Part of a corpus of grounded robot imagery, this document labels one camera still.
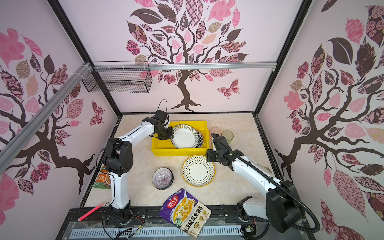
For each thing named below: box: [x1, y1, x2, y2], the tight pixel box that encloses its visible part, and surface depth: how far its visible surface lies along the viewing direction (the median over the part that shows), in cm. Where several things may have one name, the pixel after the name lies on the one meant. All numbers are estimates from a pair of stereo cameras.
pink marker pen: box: [78, 201, 106, 222], surface depth 76 cm
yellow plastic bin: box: [151, 120, 210, 157], surface depth 96 cm
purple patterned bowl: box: [151, 167, 174, 190], surface depth 83 cm
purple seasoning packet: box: [159, 188, 212, 239], surface depth 75 cm
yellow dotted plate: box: [181, 155, 216, 188], surface depth 90 cm
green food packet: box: [92, 165, 112, 189], surface depth 87 cm
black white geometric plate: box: [193, 127, 204, 149], surface depth 102 cm
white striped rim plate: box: [170, 124, 199, 149], surface depth 102 cm
